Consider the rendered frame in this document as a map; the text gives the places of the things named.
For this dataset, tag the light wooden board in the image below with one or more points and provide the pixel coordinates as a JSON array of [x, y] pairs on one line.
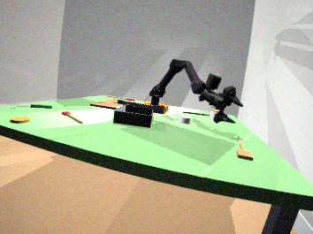
[[106, 104]]

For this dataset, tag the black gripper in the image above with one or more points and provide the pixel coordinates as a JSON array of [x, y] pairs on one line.
[[219, 102]]

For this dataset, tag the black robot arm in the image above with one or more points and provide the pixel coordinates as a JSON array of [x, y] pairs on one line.
[[198, 86]]

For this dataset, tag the yellow flat disc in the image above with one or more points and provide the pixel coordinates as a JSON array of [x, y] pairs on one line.
[[20, 119]]

